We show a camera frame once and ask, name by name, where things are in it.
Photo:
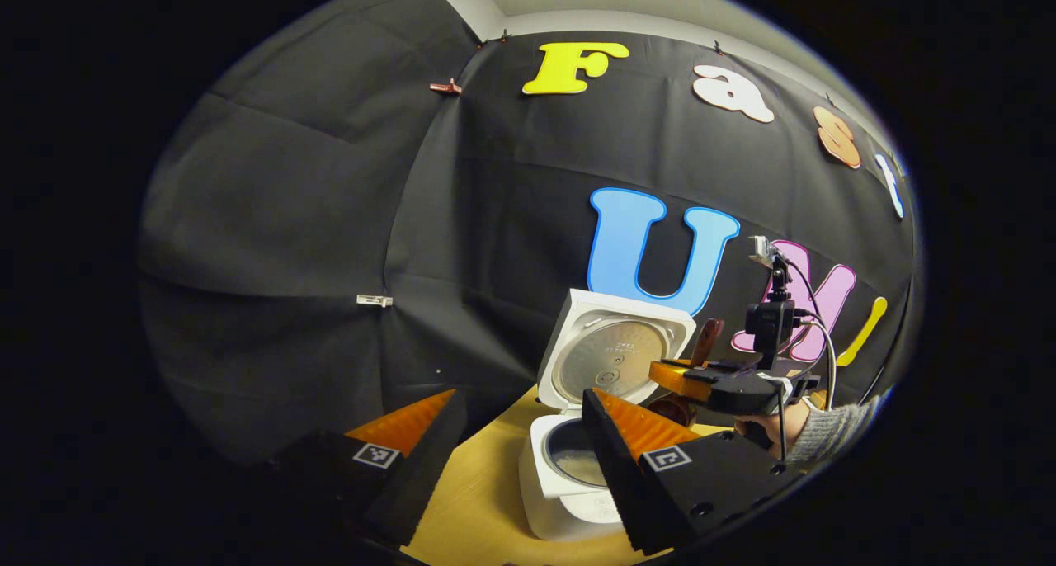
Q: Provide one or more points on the white rice cooker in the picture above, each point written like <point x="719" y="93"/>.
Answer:
<point x="610" y="351"/>

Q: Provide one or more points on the copper cloth clip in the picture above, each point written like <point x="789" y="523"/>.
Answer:
<point x="445" y="87"/>

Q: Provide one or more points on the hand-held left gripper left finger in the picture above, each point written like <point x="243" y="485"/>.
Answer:
<point x="417" y="475"/>

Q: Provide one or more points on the brown wooden spoon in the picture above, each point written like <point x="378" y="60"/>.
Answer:
<point x="708" y="341"/>

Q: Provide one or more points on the white cloth clip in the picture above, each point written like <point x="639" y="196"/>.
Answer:
<point x="374" y="300"/>

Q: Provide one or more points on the black backdrop cloth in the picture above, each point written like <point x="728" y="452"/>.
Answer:
<point x="289" y="219"/>

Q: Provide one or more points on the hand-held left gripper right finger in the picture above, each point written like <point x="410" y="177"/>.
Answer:
<point x="619" y="475"/>

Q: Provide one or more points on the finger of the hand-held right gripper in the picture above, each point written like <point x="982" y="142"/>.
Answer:
<point x="676" y="379"/>

